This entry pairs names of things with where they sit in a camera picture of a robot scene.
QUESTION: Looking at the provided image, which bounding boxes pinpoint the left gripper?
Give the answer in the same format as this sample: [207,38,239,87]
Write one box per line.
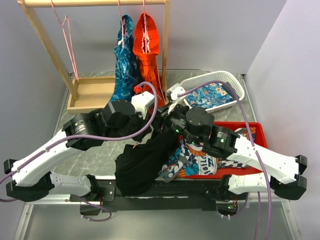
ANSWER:
[106,106,153,143]

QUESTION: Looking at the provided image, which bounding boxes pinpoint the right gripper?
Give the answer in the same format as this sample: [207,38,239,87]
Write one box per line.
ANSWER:
[149,101,200,146]

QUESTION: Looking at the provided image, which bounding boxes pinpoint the black shorts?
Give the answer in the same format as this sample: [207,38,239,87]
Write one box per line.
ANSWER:
[115,113,179,196]

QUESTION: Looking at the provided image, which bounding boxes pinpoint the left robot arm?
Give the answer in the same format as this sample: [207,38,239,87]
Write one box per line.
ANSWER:
[4,99,158,202]

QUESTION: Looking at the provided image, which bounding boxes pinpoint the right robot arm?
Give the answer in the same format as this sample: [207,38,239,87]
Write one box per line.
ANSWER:
[160,104,308,200]

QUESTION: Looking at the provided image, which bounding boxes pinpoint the blue patterned shorts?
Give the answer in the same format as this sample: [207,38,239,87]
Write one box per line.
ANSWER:
[109,14,141,102]

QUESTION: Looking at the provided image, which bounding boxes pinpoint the pink hanger under orange shorts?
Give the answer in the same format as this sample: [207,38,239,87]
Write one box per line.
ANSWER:
[142,0,151,54]

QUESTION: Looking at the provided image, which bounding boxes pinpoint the orange shorts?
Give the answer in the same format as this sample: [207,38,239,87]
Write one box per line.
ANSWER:
[133,12,166,107]

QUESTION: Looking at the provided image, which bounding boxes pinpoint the pink hanger under blue shorts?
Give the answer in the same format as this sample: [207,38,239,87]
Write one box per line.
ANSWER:
[117,0,125,48]

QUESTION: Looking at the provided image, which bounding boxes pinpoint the blue floral cloth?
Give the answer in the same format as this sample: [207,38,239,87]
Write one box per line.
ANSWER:
[185,83,233,109]

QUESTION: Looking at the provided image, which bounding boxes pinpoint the wooden clothes rack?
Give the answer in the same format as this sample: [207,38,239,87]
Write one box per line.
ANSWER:
[17,0,171,114]

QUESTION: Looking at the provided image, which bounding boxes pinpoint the white plastic basket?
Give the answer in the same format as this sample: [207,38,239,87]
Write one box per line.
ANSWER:
[180,70,245,113]

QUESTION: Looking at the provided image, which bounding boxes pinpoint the red plastic tray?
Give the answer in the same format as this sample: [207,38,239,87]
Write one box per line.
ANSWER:
[184,121,268,180]

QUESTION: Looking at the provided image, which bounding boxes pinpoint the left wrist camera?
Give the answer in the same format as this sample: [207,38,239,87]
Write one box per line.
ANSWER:
[131,85,155,120]

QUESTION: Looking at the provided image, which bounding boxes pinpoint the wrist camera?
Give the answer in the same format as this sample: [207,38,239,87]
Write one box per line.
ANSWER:
[166,83,186,114]
[131,85,155,120]

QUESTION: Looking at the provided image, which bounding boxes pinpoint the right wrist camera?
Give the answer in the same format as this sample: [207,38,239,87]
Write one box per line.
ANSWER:
[166,83,186,114]

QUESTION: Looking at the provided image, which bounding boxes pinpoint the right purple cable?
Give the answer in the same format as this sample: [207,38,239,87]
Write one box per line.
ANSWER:
[177,80,273,240]

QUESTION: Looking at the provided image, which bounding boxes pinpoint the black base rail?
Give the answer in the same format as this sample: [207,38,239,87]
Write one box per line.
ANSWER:
[68,177,251,216]

